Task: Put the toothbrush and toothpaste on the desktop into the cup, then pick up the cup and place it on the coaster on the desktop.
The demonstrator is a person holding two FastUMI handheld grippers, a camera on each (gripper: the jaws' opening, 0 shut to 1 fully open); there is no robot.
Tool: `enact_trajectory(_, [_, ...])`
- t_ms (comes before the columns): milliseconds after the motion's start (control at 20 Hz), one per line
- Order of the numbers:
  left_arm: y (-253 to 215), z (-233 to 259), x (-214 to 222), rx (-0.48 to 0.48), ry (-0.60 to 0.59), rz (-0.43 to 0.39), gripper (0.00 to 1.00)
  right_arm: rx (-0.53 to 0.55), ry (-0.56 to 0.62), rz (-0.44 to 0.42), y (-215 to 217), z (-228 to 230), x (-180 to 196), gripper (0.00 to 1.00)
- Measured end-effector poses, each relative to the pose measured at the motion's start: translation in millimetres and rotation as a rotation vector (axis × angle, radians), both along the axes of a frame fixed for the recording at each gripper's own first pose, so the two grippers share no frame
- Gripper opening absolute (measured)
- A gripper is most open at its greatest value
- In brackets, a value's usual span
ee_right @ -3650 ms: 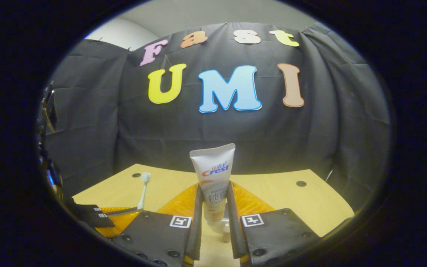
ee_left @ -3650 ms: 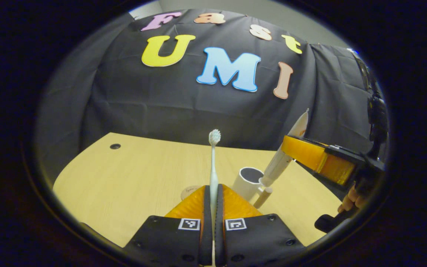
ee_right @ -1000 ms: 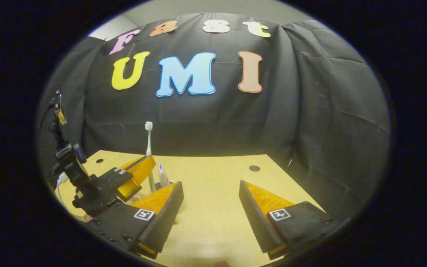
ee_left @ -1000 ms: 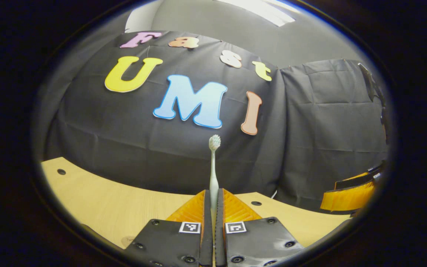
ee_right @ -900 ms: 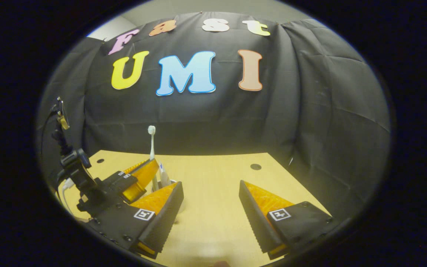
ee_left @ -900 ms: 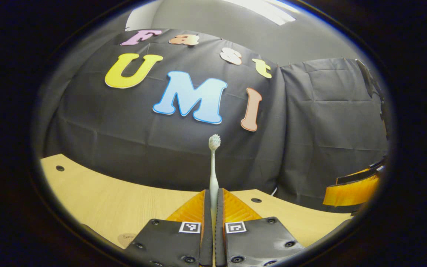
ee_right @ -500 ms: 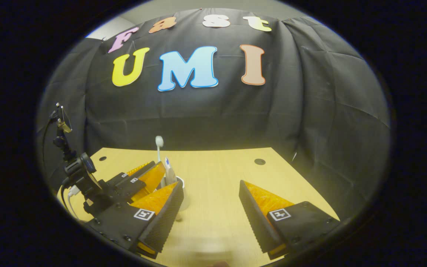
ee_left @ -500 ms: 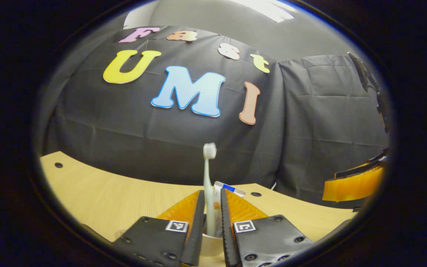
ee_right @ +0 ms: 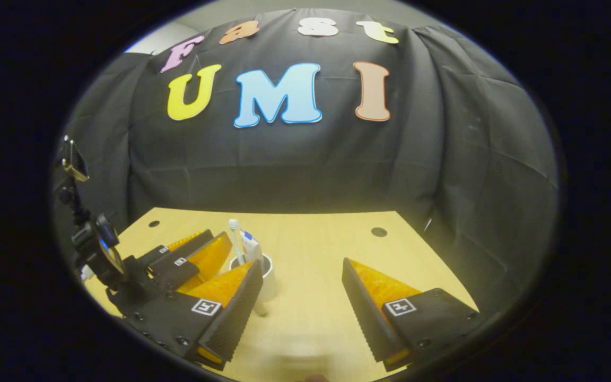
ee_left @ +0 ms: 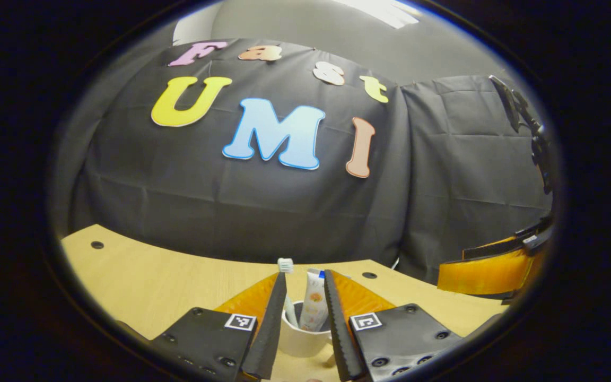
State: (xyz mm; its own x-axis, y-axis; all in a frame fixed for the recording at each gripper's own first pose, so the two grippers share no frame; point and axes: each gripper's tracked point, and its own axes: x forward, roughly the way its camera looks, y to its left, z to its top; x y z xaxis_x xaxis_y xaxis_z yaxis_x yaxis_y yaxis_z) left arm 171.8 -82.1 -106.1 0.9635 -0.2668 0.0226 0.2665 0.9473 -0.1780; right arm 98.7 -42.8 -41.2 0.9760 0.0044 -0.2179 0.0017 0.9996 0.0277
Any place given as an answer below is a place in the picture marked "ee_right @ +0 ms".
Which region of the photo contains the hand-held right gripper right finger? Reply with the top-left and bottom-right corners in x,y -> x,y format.
342,258 -> 480,372

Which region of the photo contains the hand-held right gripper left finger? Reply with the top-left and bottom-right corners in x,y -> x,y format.
125,260 -> 264,371

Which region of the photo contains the white toothbrush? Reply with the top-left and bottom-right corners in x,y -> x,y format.
229,219 -> 246,266

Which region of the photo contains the white cup with wooden handle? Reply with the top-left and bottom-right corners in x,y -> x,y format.
230,254 -> 278,317

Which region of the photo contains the white toothpaste tube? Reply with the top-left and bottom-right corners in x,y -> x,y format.
239,229 -> 264,266

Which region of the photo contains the wooden desktop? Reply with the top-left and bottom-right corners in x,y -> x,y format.
84,208 -> 478,382

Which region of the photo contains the black backdrop cloth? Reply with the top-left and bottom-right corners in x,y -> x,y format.
54,8 -> 558,314

